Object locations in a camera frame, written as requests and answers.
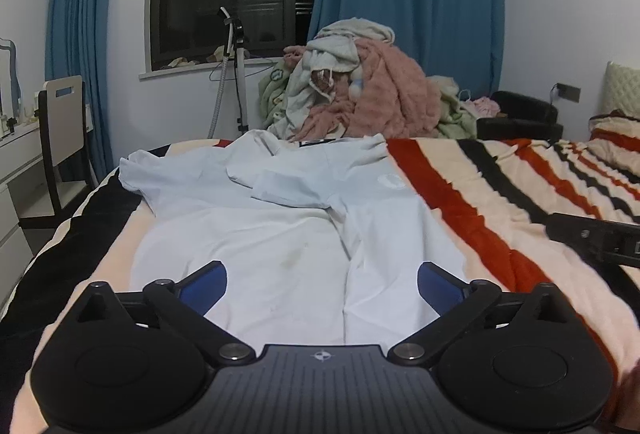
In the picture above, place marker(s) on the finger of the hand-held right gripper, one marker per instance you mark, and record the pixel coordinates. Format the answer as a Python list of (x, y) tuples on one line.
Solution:
[(580, 231)]

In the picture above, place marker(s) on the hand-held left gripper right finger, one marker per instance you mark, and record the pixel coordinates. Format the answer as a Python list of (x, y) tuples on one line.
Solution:
[(439, 286)]

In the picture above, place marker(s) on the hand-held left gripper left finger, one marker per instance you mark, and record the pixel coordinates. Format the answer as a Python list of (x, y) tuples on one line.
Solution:
[(202, 286)]

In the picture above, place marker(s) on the white shirt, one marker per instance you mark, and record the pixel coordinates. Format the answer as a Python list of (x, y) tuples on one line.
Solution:
[(280, 224)]

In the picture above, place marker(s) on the red black striped blanket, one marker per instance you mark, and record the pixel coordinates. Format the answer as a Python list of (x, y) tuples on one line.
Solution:
[(500, 194)]

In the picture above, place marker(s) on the black armchair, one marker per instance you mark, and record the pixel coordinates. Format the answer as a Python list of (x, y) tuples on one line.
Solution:
[(520, 119)]

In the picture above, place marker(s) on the small pink garment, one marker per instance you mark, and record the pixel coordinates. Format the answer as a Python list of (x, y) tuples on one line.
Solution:
[(484, 107)]

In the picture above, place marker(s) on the pale green blanket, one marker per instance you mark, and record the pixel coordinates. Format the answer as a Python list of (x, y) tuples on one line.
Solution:
[(452, 112)]

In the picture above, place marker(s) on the pink fluffy blanket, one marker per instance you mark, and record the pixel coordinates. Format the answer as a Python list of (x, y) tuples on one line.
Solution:
[(395, 89)]

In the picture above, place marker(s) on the green patterned blanket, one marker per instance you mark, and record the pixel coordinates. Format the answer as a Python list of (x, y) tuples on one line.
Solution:
[(272, 94)]

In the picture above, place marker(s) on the white black chair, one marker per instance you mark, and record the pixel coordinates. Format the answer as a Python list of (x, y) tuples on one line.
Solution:
[(62, 129)]

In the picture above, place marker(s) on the white vanity desk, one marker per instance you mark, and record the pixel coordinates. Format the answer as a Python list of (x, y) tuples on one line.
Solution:
[(15, 184)]

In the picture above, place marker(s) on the beige windowsill item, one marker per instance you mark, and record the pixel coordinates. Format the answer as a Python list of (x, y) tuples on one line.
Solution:
[(181, 62)]

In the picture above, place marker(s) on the standing garment steamer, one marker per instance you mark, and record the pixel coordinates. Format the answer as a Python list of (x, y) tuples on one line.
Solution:
[(240, 64)]

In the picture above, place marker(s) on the windowsill plush toy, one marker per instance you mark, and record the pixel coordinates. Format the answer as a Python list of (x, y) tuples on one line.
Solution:
[(219, 53)]

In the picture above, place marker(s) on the group of cosmetic bottles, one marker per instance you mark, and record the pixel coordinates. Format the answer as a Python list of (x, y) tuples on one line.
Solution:
[(27, 112)]

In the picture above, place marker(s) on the grey hoodie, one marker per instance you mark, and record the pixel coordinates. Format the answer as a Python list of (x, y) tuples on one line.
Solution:
[(335, 47)]

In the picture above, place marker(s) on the narrow blue curtain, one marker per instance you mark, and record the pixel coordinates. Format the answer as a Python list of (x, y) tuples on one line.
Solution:
[(82, 39)]

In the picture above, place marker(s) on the wavy vanity mirror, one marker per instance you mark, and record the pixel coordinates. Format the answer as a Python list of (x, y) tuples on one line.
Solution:
[(7, 74)]

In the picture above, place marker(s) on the dark wall socket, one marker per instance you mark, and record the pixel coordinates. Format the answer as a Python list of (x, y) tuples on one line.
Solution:
[(568, 92)]

